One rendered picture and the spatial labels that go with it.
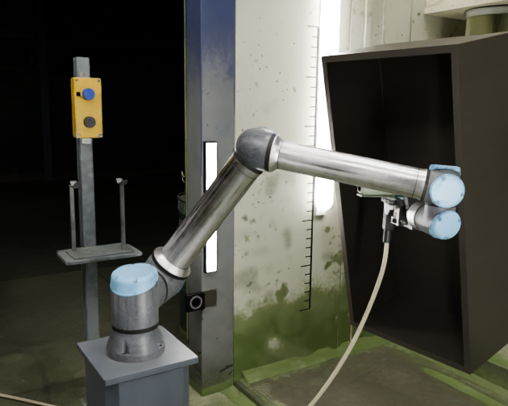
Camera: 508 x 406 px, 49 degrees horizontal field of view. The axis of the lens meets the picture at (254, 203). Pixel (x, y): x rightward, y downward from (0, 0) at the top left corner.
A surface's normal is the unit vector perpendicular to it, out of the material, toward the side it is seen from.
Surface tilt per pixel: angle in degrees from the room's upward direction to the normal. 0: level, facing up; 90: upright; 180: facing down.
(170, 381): 90
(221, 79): 90
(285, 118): 90
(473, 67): 90
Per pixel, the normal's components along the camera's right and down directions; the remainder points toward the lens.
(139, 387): 0.53, 0.15
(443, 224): 0.24, 0.28
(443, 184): -0.18, 0.18
